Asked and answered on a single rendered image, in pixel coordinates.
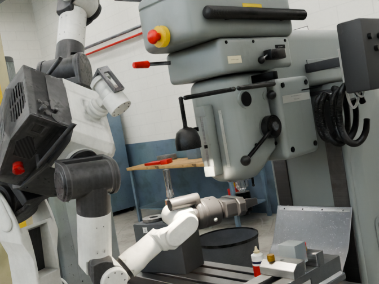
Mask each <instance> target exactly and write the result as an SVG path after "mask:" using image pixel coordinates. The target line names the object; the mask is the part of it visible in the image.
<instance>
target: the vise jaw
mask: <svg viewBox="0 0 379 284"><path fill-rule="evenodd" d="M259 268H260V272H261V274H264V275H268V276H274V277H281V278H287V279H293V280H295V279H297V278H299V277H300V276H302V275H304V274H305V272H307V270H306V263H305V260H302V259H294V258H286V257H281V256H275V261H272V262H269V261H267V258H264V259H263V260H262V262H261V264H260V266H259Z"/></svg>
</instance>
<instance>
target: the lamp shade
mask: <svg viewBox="0 0 379 284"><path fill-rule="evenodd" d="M175 146H176V150H177V151H183V150H190V149H196V148H201V147H202V146H201V139H200V136H199V134H198V132H197V130H195V129H194V128H192V127H183V128H181V129H180V130H179V131H178V132H177V133H176V137H175Z"/></svg>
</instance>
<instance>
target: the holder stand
mask: <svg viewBox="0 0 379 284"><path fill-rule="evenodd" d="M168 226H169V225H167V224H166V223H165V222H164V221H163V220H162V217H161V214H157V215H151V216H147V217H144V218H143V219H142V221H141V222H138V223H136V224H134V225H133V227H134V233H135V239H136V243H137V242H138V241H139V240H140V239H141V238H143V237H144V236H145V235H146V234H147V233H148V232H150V231H151V230H152V229H155V230H158V229H162V228H166V227H168ZM203 264H204V258H203V254H202V248H201V241H200V235H199V230H198V229H197V230H196V231H195V232H194V234H193V235H191V236H190V237H189V238H188V239H187V240H185V241H184V242H183V243H182V244H181V245H180V246H178V247H177V248H176V249H175V250H168V251H161V252H160V253H159V254H158V255H156V256H155V257H154V258H153V259H152V260H151V261H150V262H149V263H148V264H147V265H146V267H145V268H144V269H143V270H141V271H142V272H155V273H172V274H188V273H189V272H191V271H193V270H194V269H196V268H198V267H199V266H201V265H203Z"/></svg>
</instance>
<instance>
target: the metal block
mask: <svg viewBox="0 0 379 284"><path fill-rule="evenodd" d="M278 247H279V254H280V256H281V257H286V258H294V259H302V260H305V262H307V261H308V259H307V252H306V245H305V241H295V240H287V241H285V242H283V243H281V244H279V245H278Z"/></svg>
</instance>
